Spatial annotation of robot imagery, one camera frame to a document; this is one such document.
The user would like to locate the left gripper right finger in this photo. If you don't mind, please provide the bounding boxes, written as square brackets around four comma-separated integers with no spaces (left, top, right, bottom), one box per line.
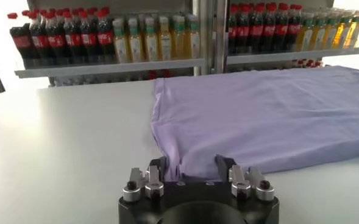
[214,154,276,203]

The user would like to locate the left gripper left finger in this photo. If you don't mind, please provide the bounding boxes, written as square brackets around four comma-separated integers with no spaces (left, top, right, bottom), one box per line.
[121,156,168,204]

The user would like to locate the purple t-shirt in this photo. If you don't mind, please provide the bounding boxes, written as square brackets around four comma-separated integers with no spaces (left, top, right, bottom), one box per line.
[150,65,359,183]

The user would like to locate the grey metal shelf rack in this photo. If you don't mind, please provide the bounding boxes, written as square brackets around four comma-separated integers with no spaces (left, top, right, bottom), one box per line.
[13,0,214,89]
[214,0,359,74]

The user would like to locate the cola bottle red cap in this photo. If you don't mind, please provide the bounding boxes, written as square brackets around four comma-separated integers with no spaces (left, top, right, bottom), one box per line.
[44,11,66,63]
[273,2,289,52]
[227,4,240,55]
[62,10,82,63]
[79,9,99,63]
[261,2,277,53]
[96,7,116,63]
[248,2,264,54]
[7,12,35,61]
[28,11,51,63]
[286,3,302,52]
[236,3,251,55]

